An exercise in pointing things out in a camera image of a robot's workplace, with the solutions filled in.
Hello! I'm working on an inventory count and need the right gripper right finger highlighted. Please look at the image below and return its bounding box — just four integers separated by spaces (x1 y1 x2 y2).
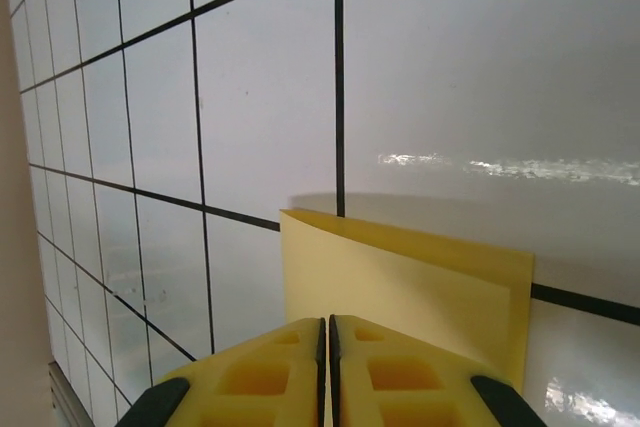
327 313 545 427

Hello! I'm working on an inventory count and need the long aluminium mounting rail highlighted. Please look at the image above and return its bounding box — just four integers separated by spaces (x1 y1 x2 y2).
47 359 96 427

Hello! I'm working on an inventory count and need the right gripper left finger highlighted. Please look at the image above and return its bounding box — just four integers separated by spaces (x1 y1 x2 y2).
117 315 327 427

